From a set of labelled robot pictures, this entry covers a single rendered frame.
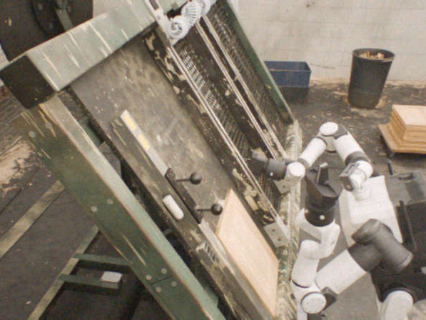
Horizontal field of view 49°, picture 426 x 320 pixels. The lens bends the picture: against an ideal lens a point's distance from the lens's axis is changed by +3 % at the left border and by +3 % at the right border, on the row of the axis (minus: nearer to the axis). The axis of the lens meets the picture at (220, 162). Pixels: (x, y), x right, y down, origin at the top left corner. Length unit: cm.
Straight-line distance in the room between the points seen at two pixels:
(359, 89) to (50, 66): 530
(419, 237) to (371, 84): 451
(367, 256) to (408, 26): 589
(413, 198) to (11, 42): 151
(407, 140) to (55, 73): 419
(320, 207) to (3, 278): 257
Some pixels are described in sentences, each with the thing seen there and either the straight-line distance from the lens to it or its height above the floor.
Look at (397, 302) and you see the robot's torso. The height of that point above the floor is 96.
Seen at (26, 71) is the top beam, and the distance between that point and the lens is 110.
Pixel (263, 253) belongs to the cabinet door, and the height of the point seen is 99.
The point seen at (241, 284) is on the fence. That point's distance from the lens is 160.
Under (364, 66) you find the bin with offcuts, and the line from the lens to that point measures 604.
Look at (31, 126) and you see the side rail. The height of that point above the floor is 176.
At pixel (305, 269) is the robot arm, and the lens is 149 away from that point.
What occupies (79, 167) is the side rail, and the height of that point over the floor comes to 166.
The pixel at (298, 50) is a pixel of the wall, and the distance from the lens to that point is 700.
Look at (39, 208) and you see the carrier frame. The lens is 263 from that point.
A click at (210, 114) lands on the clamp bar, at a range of 183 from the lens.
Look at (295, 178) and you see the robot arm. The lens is 196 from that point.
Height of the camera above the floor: 223
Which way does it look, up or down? 29 degrees down
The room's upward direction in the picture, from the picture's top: 3 degrees clockwise
